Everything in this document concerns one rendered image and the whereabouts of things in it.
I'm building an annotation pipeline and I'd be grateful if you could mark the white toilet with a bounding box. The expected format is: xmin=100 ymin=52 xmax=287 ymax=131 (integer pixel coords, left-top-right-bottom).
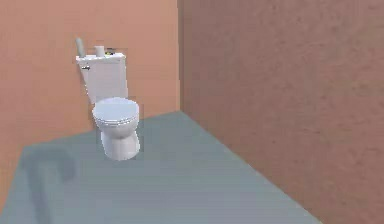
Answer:
xmin=75 ymin=52 xmax=141 ymax=162

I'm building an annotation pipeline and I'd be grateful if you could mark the grey cylinder bottle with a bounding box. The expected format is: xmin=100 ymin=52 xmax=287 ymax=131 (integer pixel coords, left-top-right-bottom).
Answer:
xmin=74 ymin=37 xmax=86 ymax=57

